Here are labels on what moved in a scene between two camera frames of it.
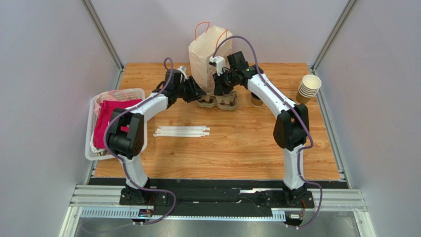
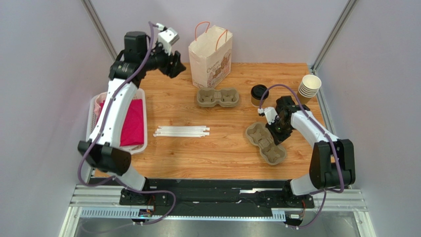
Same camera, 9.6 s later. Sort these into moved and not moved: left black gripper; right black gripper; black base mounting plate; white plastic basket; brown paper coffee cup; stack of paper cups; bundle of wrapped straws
Moved: left black gripper; right black gripper
Not moved: white plastic basket; black base mounting plate; stack of paper cups; bundle of wrapped straws; brown paper coffee cup
